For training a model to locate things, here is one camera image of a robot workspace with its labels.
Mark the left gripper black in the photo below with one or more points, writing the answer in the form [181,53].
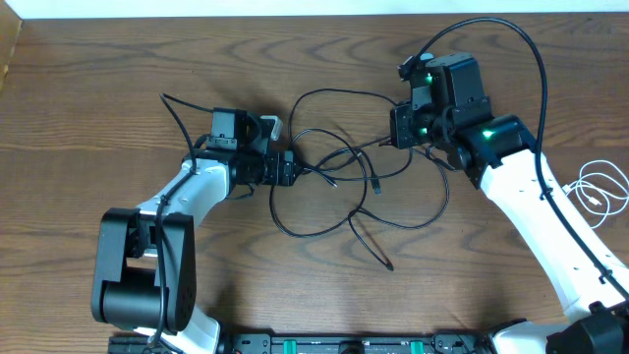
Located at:
[287,176]

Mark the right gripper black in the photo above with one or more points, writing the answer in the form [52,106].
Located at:
[401,137]

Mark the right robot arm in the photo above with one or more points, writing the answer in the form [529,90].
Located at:
[449,110]

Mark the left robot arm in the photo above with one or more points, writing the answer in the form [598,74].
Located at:
[145,268]

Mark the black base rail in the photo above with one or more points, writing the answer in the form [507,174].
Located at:
[448,342]

